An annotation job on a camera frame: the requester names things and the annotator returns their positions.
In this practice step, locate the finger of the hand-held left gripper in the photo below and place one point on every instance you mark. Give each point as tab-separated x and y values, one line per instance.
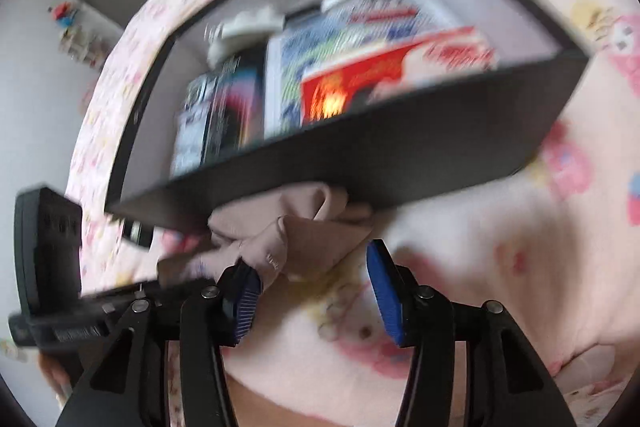
165	289

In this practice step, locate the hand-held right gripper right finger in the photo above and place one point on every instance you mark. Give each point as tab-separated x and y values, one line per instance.
387	297

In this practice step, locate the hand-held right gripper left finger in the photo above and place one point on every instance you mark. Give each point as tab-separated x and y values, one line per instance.
245	307

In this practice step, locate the beige cloth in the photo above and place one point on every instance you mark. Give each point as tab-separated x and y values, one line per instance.
300	242

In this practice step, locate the black storage box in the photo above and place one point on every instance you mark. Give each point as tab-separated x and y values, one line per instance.
400	157

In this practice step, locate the person's left hand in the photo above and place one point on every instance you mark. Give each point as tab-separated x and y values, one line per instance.
56	379

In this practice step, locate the pink printed blanket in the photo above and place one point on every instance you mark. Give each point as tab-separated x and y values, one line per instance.
500	232

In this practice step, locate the pale toy figure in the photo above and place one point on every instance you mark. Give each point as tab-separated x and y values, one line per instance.
82	47

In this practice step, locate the red snack packet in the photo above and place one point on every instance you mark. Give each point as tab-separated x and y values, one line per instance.
360	82

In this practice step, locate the red and blue toy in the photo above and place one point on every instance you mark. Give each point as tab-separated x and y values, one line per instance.
65	13

